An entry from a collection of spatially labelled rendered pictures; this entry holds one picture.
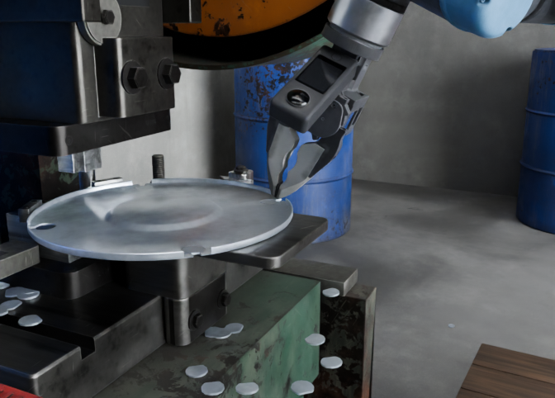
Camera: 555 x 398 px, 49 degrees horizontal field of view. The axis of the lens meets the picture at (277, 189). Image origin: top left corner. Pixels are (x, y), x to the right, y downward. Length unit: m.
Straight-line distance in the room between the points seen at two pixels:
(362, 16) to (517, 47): 3.21
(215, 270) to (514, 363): 0.77
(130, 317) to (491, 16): 0.45
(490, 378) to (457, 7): 0.83
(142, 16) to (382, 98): 3.36
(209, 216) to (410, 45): 3.36
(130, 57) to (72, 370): 0.31
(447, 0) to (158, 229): 0.36
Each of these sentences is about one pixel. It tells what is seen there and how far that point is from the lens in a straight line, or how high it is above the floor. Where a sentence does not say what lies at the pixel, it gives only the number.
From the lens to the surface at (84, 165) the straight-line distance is 0.75.
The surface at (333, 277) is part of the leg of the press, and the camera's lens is 0.89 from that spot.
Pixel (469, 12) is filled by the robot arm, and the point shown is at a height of 1.00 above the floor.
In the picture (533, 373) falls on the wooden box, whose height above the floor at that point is 0.35.
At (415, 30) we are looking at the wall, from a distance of 3.95.
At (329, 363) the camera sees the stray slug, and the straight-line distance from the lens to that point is 0.67.
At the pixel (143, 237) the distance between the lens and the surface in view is 0.63.
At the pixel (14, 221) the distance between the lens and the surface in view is 0.76.
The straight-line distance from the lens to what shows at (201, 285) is 0.69.
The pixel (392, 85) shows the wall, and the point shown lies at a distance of 4.00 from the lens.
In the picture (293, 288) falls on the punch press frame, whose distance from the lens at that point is 0.84.
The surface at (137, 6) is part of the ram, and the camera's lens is 0.72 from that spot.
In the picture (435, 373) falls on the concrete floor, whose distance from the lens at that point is 1.95.
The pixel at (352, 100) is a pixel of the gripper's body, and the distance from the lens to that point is 0.71.
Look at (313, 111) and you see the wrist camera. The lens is 0.63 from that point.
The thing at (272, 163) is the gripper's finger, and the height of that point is 0.83.
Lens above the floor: 0.99
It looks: 15 degrees down
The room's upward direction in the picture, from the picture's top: straight up
